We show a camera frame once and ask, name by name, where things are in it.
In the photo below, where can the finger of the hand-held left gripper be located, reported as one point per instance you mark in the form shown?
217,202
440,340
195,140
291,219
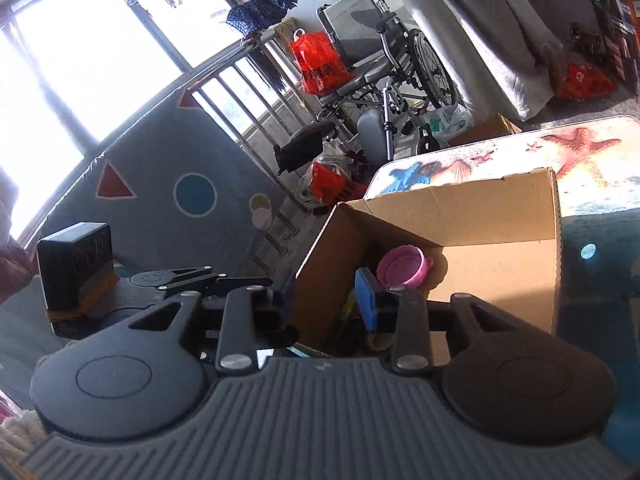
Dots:
200,280

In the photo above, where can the grey-blue patterned play mat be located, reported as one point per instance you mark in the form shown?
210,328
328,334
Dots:
150,220

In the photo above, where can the orange appliance carton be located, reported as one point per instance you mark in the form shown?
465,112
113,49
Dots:
620,25

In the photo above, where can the green lip balm stick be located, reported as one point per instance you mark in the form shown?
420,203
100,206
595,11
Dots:
346,312

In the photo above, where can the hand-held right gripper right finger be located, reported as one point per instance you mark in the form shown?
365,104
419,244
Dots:
366,300

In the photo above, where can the cardboard box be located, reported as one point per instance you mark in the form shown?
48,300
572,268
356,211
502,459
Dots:
500,270

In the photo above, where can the window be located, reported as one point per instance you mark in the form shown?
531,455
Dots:
75,85

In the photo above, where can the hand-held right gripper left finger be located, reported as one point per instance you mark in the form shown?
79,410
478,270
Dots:
287,290

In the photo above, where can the metal railing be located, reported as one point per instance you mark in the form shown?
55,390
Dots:
225,63

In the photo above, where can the grey curtain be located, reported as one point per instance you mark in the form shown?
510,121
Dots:
475,35

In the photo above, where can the red plastic bag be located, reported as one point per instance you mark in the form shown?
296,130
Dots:
320,65
582,82
330,185

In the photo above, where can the black tape roll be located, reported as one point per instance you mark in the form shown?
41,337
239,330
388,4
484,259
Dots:
372,345

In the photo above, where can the white fleece towel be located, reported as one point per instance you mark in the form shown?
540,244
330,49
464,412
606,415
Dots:
15,435

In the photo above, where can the pink plastic bowl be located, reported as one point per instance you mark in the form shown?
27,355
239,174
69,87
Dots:
400,267

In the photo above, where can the teal and white plastic bag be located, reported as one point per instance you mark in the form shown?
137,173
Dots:
452,120

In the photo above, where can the dark blue checked umbrella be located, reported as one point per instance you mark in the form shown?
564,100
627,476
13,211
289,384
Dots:
260,10

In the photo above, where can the grey wheelchair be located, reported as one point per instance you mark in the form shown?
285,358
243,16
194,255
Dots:
372,127

